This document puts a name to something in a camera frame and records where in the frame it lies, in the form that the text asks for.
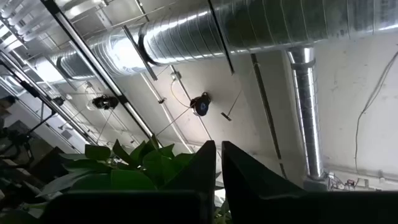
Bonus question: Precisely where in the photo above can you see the thin black ceiling strip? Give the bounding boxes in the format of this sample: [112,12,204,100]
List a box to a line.
[249,54,287,180]

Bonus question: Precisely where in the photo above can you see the black ceiling-mounted device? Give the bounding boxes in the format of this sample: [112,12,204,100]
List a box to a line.
[91,94,120,111]

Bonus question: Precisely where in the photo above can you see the long black ceiling beam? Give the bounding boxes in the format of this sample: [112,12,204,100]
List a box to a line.
[40,0,164,149]

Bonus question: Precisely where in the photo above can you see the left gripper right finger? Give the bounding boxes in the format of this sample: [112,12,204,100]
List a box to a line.
[221,140,398,224]

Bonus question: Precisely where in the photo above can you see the short black ceiling rail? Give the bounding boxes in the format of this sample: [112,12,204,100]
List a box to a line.
[206,0,234,75]

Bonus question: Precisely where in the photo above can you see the narrow metal duct branch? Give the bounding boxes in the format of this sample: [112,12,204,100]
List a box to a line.
[285,46,326,181]

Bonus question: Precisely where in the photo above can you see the large spiral metal duct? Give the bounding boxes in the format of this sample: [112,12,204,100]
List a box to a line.
[29,0,398,80]

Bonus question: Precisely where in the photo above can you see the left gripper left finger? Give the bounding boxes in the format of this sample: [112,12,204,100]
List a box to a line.
[40,139,217,224]

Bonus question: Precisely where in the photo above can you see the green leafy plant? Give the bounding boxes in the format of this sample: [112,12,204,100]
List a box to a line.
[35,133,234,224]

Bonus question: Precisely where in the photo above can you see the thin black wall cable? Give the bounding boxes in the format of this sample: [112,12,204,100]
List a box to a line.
[353,51,398,175]

